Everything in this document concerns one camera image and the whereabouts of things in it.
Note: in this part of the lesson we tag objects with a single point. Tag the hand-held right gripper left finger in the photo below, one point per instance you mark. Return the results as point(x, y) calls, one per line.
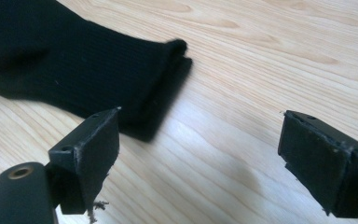
point(96, 149)

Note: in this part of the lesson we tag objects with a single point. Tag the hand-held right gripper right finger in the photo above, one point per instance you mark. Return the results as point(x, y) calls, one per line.
point(317, 155)

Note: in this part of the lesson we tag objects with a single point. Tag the black sock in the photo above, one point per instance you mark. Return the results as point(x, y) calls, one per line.
point(164, 102)
point(74, 62)

